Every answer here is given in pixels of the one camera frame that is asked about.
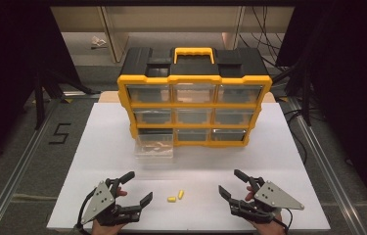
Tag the small yellow wall plug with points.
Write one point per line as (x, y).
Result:
(171, 199)
(180, 194)

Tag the pile of tan small parts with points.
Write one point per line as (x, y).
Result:
(155, 147)

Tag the person's left hand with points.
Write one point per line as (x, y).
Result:
(107, 229)

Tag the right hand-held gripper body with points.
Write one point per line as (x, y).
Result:
(277, 197)

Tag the black metal stand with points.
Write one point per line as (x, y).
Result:
(40, 101)
(306, 98)

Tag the person's right hand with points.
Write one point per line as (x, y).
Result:
(269, 229)

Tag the black curtain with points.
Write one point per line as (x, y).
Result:
(5, 65)
(350, 98)

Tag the grid of closed clear drawers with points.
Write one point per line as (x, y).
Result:
(193, 115)

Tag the aluminium floor rail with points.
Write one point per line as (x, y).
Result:
(18, 173)
(328, 169)

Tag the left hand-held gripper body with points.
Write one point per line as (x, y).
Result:
(99, 200)

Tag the pulled-out clear plastic drawer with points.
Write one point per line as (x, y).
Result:
(154, 150)

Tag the crumpled white paper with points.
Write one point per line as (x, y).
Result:
(98, 41)

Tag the yellow and black organizer cabinet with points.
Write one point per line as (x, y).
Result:
(194, 65)

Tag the beige desk with legs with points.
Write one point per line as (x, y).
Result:
(115, 36)

